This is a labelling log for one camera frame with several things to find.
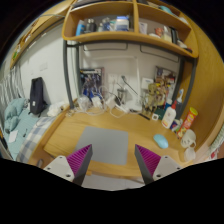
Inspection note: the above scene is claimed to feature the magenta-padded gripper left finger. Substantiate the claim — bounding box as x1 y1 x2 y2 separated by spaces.
43 143 94 187

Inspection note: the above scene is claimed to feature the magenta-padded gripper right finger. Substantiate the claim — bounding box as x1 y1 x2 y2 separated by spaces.
134 144 183 185

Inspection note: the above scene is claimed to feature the light blue computer mouse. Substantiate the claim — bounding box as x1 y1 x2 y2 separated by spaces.
153 133 170 150

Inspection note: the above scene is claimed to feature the grey mouse pad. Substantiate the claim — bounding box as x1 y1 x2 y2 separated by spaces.
75 125 130 167

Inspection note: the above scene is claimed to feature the clear plastic cup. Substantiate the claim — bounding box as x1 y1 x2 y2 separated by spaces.
183 147 197 163

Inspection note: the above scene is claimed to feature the white mug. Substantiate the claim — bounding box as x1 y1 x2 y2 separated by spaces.
180 129 198 149

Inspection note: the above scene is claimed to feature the white pump lotion bottle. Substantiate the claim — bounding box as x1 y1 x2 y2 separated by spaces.
161 99 178 130

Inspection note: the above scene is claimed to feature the red chips can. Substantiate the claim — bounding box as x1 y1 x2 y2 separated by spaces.
176 107 199 139

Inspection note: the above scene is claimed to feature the white desk lamp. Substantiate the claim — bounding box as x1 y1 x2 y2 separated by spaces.
119 75 145 113

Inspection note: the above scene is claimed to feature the white crumpled bag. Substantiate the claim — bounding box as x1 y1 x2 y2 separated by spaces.
46 101 68 118

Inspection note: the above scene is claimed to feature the clear plastic bag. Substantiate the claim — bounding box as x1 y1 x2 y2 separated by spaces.
77 96 92 111

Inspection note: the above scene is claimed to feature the white power adapter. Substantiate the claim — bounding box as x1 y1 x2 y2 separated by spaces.
91 95 103 108
105 95 117 109

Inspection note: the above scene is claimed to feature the brown tree-creature figurine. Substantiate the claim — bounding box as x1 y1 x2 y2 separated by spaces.
143 83 162 118

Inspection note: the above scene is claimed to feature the bed with teal bedding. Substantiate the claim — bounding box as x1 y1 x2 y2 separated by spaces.
0 97 58 164

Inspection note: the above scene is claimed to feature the steel cup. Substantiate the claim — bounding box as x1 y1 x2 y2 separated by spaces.
116 88 128 105

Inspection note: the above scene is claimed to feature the black backpack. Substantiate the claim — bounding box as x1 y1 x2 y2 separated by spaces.
28 76 48 118

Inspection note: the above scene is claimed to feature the blue robot model box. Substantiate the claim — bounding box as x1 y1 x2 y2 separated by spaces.
79 67 105 101

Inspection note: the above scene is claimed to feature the colourful figure box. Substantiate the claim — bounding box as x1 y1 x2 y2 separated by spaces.
154 65 177 101

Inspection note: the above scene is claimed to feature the wooden shelf unit with items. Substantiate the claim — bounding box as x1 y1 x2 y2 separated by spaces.
61 0 200 59

